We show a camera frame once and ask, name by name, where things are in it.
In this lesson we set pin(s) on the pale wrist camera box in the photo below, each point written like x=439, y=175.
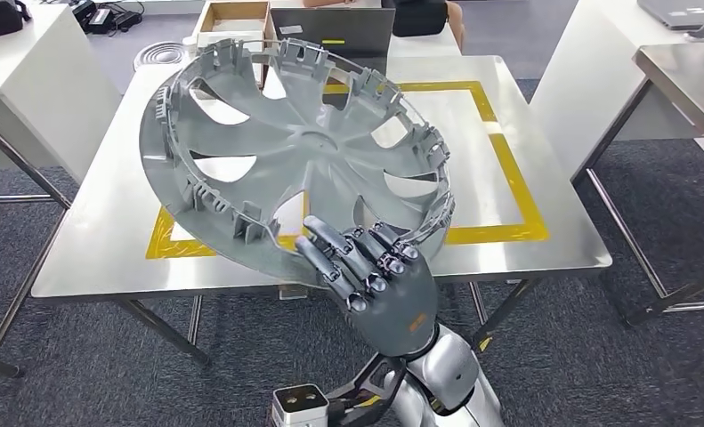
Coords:
x=298, y=409

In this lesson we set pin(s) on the round ribbed floor base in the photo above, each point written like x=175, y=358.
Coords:
x=157, y=56

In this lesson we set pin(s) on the grey plastic wheel cover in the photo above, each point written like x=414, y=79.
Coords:
x=316, y=147

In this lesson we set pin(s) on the white cabinet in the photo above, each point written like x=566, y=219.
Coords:
x=45, y=88

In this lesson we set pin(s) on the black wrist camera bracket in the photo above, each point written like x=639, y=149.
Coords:
x=351, y=392

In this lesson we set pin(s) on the black power adapters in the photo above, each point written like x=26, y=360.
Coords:
x=101, y=20

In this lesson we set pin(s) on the yellow tape square on workbench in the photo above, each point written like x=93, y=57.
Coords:
x=516, y=194

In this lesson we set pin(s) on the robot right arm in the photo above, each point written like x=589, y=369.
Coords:
x=452, y=371

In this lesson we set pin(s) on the dark grey laptop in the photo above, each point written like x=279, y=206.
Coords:
x=357, y=29

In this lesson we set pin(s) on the person's forearm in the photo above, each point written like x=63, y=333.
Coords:
x=455, y=23

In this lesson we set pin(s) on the chrome steel frame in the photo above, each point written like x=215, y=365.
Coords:
x=9, y=199

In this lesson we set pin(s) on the brown cardboard box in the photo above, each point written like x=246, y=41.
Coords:
x=233, y=15

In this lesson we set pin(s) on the white desk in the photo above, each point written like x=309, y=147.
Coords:
x=428, y=47
x=593, y=70

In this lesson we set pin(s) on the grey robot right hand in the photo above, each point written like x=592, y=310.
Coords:
x=398, y=306

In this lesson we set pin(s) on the stainless steel workbench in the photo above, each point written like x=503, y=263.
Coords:
x=564, y=236

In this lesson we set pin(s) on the stainless steel table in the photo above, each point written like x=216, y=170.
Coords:
x=693, y=76

